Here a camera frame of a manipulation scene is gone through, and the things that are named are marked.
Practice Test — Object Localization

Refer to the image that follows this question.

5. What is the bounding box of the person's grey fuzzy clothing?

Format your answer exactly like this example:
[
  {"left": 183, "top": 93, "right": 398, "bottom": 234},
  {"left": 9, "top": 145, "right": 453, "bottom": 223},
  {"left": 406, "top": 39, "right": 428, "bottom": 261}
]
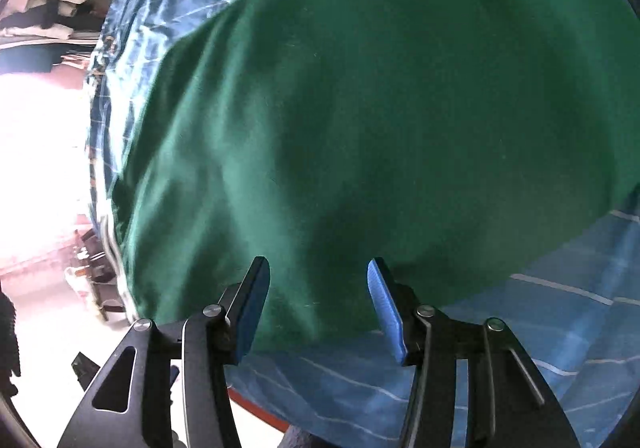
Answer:
[{"left": 282, "top": 425, "right": 326, "bottom": 448}]

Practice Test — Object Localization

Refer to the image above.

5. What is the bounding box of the bed with blue striped sheet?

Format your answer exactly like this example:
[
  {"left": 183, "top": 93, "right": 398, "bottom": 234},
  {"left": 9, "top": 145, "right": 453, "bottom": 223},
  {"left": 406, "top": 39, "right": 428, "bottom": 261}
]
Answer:
[{"left": 82, "top": 0, "right": 640, "bottom": 448}]

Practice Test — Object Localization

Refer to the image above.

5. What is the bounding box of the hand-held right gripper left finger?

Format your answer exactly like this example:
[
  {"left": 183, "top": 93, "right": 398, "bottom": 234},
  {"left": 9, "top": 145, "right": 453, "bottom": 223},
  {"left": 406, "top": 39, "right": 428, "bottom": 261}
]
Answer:
[{"left": 56, "top": 255, "right": 272, "bottom": 448}]

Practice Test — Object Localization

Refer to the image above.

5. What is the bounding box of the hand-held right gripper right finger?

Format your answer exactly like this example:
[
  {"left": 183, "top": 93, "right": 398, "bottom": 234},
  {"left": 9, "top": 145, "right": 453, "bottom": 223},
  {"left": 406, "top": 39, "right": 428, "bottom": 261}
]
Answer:
[{"left": 366, "top": 257, "right": 581, "bottom": 448}]

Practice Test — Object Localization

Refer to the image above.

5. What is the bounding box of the green varsity jacket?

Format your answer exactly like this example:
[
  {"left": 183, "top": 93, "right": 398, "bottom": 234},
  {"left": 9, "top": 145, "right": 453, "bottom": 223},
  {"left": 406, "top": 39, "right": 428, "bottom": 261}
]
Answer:
[{"left": 107, "top": 0, "right": 640, "bottom": 359}]

